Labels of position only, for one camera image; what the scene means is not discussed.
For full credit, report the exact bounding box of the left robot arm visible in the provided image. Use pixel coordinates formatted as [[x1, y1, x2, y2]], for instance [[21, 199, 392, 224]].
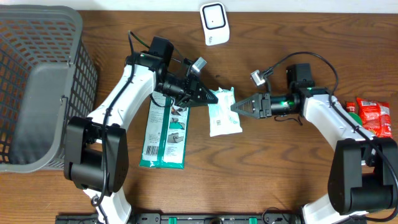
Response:
[[63, 37, 218, 223]]

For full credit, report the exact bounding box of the green lid jar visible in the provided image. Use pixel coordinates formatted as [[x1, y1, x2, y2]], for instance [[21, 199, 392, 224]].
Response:
[[348, 112, 363, 126]]

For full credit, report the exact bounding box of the red instant coffee stick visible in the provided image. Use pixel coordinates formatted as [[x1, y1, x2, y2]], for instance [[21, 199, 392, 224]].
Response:
[[346, 101, 357, 114]]

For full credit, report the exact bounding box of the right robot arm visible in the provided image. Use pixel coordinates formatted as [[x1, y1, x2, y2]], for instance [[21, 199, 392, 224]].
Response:
[[231, 63, 397, 223]]

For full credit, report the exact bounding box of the red snack bag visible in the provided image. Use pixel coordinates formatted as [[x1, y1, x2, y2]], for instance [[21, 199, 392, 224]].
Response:
[[356, 97, 392, 138]]

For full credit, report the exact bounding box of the pale green wipes pack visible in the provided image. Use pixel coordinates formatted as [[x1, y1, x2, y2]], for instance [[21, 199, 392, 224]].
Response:
[[208, 87, 243, 137]]

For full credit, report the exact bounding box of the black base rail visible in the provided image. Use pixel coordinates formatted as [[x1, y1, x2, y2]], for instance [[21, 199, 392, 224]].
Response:
[[55, 212, 368, 224]]

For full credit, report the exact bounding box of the white barcode scanner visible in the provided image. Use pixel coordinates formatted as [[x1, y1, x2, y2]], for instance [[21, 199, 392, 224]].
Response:
[[200, 2, 230, 46]]

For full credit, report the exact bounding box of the grey plastic mesh basket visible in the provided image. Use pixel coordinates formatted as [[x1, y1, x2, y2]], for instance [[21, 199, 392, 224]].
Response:
[[1, 5, 98, 173]]

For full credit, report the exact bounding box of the green 3M gloves package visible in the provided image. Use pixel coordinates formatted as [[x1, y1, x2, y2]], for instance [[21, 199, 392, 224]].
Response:
[[139, 92, 190, 169]]

